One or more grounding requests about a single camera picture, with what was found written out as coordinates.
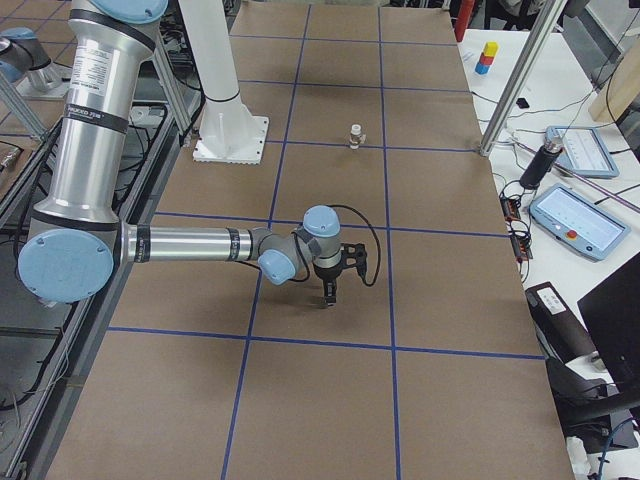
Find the red toy block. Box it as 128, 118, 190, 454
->
479, 53, 495, 66

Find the yellow toy block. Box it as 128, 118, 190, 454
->
483, 41, 499, 58

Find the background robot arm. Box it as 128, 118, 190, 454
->
1, 27, 71, 100

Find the blue teach pendant near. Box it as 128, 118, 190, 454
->
529, 183, 631, 261

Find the small black box device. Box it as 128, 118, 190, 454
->
516, 97, 530, 109

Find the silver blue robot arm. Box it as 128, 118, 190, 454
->
18, 1, 346, 304

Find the orange circuit board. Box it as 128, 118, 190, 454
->
499, 195, 533, 264

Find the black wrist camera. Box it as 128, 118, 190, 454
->
341, 243, 367, 275

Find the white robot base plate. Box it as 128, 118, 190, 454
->
193, 113, 269, 164

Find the white PPR valve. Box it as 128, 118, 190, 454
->
348, 123, 366, 150

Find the black monitor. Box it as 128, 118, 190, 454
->
578, 254, 640, 390

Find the aluminium frame post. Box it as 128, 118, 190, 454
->
478, 0, 568, 157

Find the blue teach pendant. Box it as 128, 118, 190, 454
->
545, 126, 619, 179
529, 183, 631, 261

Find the blue toy block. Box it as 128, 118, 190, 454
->
474, 63, 490, 75

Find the black water bottle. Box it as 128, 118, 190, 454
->
519, 136, 563, 190

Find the blue teach pendant far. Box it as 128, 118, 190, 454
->
545, 126, 619, 179

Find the red cylinder tube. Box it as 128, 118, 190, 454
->
454, 0, 475, 43

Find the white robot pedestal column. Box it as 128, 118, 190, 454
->
179, 0, 240, 123

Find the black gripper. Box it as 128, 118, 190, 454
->
314, 266, 342, 305

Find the brown paper table mat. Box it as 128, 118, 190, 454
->
48, 3, 572, 479

